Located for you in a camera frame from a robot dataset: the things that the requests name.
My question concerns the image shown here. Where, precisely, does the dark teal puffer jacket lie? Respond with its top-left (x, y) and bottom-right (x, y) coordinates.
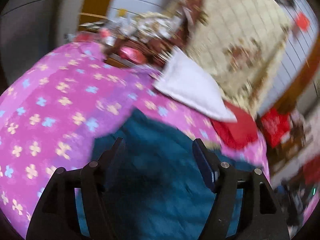
top-left (75, 108), bottom-right (261, 240)

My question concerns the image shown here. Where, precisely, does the red ruffled pillow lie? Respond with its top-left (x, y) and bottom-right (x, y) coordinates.
top-left (210, 101), bottom-right (258, 150)

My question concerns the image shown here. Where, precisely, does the red shopping bag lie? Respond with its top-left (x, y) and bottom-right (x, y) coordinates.
top-left (260, 108), bottom-right (291, 148)

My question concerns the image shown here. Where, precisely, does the pink floral bed sheet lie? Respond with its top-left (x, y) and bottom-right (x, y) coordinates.
top-left (0, 41), bottom-right (271, 240)

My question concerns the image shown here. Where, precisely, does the white pillow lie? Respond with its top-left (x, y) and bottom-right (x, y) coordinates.
top-left (153, 47), bottom-right (237, 122)

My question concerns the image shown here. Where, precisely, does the cream floral quilt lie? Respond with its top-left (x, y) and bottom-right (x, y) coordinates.
top-left (185, 0), bottom-right (291, 116)

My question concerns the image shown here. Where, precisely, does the brown patterned blanket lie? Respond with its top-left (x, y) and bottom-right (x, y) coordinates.
top-left (98, 0), bottom-right (208, 67)

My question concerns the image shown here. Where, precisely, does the grey refrigerator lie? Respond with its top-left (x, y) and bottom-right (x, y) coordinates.
top-left (0, 0), bottom-right (73, 86)

